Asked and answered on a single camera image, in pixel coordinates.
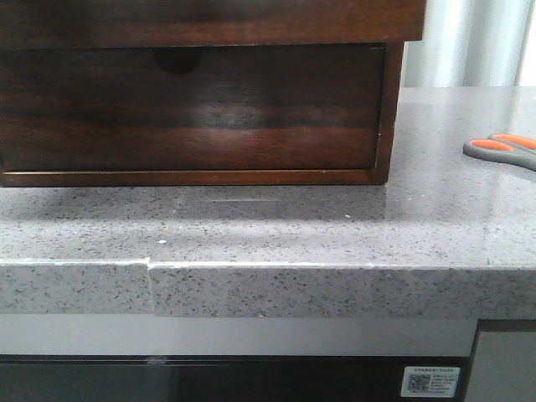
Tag grey orange handled scissors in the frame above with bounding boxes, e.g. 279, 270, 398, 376
462, 134, 536, 171

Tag dark wooden drawer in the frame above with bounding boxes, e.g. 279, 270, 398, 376
1, 0, 425, 49
0, 42, 386, 173

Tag dark wooden drawer cabinet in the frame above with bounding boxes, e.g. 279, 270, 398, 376
0, 39, 405, 187

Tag white QR code sticker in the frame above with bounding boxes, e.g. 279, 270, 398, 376
400, 366, 461, 398

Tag grey cabinet door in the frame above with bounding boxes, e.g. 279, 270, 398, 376
466, 320, 535, 401

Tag black glass oven door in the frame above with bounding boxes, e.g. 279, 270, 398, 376
1, 355, 470, 401

